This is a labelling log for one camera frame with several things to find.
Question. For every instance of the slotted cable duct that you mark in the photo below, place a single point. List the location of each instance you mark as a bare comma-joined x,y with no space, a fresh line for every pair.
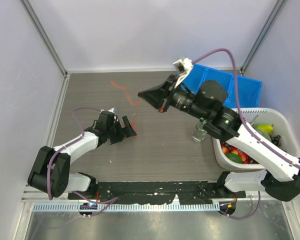
89,207

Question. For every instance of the green avocado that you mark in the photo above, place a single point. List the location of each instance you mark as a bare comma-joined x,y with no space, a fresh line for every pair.
234,158

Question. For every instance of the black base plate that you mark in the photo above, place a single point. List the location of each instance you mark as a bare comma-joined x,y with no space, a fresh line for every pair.
159,192

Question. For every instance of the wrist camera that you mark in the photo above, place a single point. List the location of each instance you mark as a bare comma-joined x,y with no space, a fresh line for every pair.
183,66
111,110

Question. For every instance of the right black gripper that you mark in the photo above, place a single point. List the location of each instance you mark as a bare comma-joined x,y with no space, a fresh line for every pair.
155,95

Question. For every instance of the cantaloupe melon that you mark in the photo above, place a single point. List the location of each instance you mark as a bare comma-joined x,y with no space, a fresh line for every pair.
266,136

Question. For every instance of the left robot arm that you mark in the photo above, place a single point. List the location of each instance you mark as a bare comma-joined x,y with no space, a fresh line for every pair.
50,172

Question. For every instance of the small peach fruit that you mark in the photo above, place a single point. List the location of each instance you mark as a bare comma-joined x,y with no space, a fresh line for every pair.
225,150

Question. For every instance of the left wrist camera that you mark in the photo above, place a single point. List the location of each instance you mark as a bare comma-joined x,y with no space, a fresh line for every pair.
111,110

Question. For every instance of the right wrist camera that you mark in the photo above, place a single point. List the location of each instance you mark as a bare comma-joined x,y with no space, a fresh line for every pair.
183,66

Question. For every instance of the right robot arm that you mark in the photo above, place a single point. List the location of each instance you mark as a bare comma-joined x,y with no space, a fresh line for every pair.
280,176

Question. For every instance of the blue three-compartment bin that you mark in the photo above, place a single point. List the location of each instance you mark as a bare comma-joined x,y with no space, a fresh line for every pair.
248,89

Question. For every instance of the red grapes bunch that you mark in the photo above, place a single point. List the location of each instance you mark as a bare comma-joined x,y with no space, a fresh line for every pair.
245,158

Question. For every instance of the white plastic basket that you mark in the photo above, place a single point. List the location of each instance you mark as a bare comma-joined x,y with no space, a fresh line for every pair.
257,116

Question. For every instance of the clear glass bottle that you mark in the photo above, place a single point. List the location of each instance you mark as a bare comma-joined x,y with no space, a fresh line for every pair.
199,133

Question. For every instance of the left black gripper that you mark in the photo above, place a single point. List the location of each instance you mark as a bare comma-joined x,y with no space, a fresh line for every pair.
127,130

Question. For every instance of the green pear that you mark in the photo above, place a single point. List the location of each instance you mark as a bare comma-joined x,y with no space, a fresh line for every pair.
267,128

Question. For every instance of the dark grapes bunch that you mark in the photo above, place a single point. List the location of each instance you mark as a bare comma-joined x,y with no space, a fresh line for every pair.
276,140

